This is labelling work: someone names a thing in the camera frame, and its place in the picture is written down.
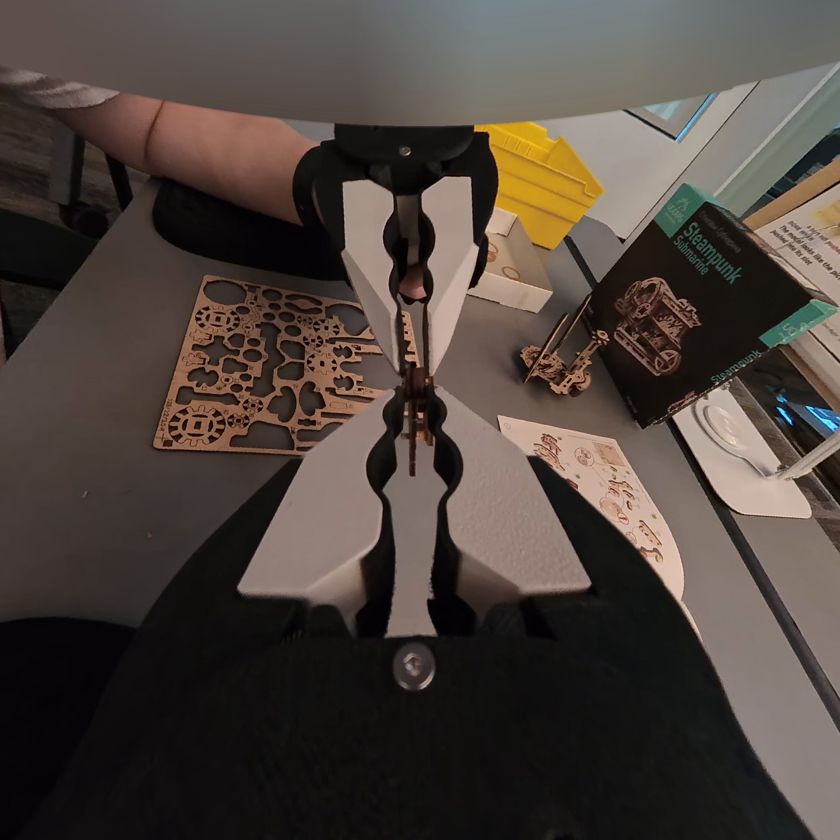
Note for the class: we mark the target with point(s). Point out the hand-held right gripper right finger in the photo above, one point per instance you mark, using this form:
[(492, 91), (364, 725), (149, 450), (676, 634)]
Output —
[(512, 525)]

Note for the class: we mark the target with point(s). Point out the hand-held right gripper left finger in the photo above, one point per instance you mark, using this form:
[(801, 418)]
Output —
[(308, 525)]

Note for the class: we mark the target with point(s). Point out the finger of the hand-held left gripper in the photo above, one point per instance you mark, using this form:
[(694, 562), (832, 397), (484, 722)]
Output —
[(456, 249), (364, 249)]

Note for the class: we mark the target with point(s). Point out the small wooden gear assembly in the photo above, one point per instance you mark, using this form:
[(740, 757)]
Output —
[(417, 407)]

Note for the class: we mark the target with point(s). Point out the laser-cut wooden parts sheet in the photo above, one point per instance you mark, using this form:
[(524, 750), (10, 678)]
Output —
[(216, 367)]

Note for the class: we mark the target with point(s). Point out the person's left forearm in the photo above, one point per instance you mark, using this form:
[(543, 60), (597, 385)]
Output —
[(216, 151)]

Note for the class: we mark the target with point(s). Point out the partly built wooden model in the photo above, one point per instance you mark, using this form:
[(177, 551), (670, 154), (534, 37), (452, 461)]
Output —
[(558, 374)]

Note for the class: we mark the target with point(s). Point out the black model kit box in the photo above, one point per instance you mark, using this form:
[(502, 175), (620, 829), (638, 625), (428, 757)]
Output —
[(689, 315)]

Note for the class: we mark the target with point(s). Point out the person's left hand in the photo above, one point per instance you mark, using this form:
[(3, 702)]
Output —
[(413, 282)]

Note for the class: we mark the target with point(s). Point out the white cardboard tray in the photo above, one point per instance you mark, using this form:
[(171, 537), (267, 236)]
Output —
[(518, 295)]

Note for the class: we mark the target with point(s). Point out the open instruction booklet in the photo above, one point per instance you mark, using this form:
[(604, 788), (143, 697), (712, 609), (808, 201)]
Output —
[(590, 472)]

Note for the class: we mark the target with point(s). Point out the yellow plastic bin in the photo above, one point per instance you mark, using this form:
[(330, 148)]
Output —
[(544, 184)]

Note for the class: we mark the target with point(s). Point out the black wrist rest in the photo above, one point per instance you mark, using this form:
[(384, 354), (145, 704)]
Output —
[(229, 229)]

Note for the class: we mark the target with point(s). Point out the white desk stand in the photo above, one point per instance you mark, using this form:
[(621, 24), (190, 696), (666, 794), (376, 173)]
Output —
[(741, 472)]

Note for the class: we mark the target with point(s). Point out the dark office chair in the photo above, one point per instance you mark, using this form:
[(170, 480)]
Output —
[(39, 229)]

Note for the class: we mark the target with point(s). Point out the printed instruction board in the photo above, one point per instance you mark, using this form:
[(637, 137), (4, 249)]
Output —
[(807, 243)]

